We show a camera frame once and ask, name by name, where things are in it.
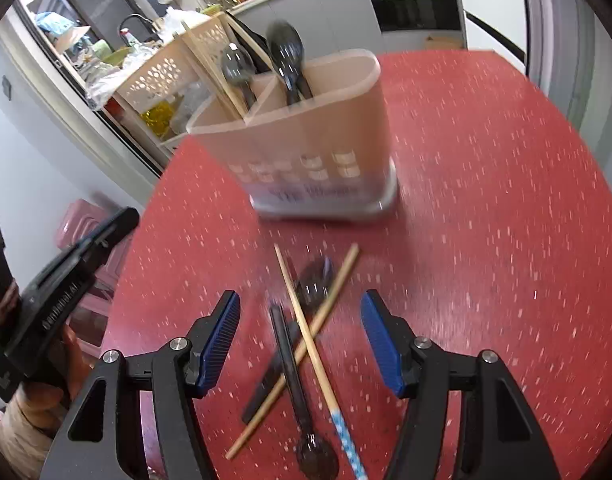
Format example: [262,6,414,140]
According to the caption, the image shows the yellow cooking oil bottle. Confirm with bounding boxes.
[140,101,179,140]

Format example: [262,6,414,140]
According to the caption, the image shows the blue patterned wooden chopstick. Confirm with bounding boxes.
[273,243,369,480]

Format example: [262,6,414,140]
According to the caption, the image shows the cardboard box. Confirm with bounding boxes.
[425,34,463,52]

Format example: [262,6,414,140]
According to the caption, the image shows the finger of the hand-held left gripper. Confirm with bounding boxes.
[61,207,139,282]

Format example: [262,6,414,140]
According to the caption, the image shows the beige plastic utensil holder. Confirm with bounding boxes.
[186,49,399,223]

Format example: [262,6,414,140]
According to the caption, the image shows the black kitchen faucet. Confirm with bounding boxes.
[118,14,157,43]

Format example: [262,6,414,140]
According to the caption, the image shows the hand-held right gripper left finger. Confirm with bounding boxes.
[38,290,242,480]

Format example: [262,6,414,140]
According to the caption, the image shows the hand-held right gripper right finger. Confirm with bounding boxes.
[361,290,577,480]

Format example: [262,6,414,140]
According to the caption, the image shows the crumpled white plastic bag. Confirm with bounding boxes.
[163,7,207,36]

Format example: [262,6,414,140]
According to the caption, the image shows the pink plastic stool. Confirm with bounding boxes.
[56,199,134,361]

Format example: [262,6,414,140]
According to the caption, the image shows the beige flower-cutout storage cart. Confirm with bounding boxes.
[113,10,267,153]

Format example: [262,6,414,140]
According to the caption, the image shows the hanging paper bag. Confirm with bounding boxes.
[36,10,92,56]

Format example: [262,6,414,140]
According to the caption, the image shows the grey lower kitchen cabinets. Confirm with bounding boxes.
[226,0,382,68]

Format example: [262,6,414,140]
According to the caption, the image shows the dark translucent plastic spoon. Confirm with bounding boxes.
[265,20,314,107]
[267,304,340,479]
[220,42,259,113]
[241,256,336,425]

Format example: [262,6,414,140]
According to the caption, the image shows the person's left hand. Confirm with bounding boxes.
[16,322,93,431]

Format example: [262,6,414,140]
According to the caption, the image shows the person's left forearm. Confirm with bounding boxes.
[0,400,62,480]

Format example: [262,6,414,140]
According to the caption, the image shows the pile of clear plastic bags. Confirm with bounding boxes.
[86,52,137,108]

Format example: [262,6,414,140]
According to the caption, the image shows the black built-in oven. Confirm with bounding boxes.
[363,0,459,35]

